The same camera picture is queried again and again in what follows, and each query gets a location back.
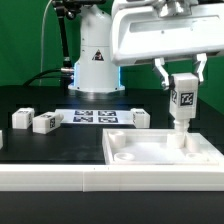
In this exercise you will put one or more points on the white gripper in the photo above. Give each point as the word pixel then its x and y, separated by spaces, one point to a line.
pixel 144 30

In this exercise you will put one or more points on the white square tabletop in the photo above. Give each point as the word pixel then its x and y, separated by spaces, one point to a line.
pixel 153 147

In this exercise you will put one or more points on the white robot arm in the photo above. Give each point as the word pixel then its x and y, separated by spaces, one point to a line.
pixel 95 71

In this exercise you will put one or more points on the sheet with AprilTags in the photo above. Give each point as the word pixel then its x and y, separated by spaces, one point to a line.
pixel 97 117

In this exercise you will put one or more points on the black camera stand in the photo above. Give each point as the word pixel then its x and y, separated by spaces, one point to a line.
pixel 69 9

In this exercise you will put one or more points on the white L-shaped obstacle wall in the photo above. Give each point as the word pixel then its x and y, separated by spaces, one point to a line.
pixel 111 178

